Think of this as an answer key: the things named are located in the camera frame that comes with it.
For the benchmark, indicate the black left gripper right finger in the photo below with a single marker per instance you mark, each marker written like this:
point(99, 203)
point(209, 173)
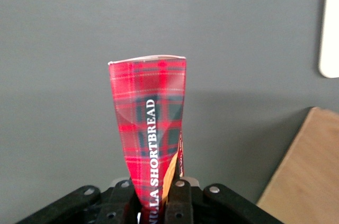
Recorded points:
point(180, 202)

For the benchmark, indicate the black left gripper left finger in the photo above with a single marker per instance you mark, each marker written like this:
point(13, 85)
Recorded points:
point(120, 202)

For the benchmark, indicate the wooden drawer cabinet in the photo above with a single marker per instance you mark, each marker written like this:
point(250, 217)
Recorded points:
point(307, 171)

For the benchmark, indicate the beige rectangular tray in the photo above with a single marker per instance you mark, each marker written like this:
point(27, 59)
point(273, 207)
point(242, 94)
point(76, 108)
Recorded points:
point(330, 22)

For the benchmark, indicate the red tartan cookie box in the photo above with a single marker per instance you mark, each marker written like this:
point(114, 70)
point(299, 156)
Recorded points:
point(151, 118)

